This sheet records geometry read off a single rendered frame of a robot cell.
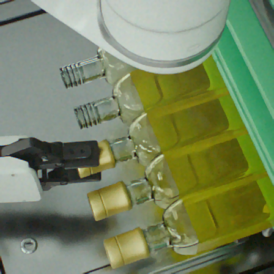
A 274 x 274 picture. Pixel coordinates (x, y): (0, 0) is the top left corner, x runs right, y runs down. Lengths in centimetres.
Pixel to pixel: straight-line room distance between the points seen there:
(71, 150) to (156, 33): 37
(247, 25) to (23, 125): 38
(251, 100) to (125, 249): 22
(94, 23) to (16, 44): 56
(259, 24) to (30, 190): 32
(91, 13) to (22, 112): 51
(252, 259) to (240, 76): 26
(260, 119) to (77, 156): 21
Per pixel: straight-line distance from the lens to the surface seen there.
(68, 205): 100
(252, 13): 83
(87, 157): 86
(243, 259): 101
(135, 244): 83
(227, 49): 89
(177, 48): 53
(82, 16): 59
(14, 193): 90
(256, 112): 85
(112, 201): 85
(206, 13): 51
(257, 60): 80
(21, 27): 114
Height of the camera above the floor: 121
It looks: 8 degrees down
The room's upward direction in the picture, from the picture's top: 108 degrees counter-clockwise
